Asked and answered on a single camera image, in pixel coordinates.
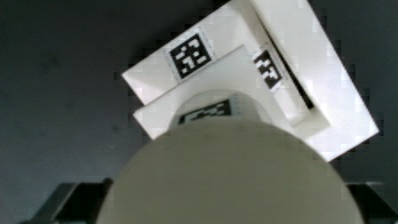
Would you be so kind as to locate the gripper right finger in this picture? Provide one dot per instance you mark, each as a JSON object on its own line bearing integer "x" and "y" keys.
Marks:
{"x": 379, "y": 213}

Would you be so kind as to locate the white lamp base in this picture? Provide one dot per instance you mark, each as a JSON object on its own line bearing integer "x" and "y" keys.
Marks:
{"x": 251, "y": 66}

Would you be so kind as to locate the white lamp bulb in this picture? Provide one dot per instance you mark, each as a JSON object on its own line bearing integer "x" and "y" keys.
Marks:
{"x": 228, "y": 172}

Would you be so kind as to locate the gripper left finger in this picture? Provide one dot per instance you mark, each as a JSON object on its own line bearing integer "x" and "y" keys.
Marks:
{"x": 73, "y": 204}

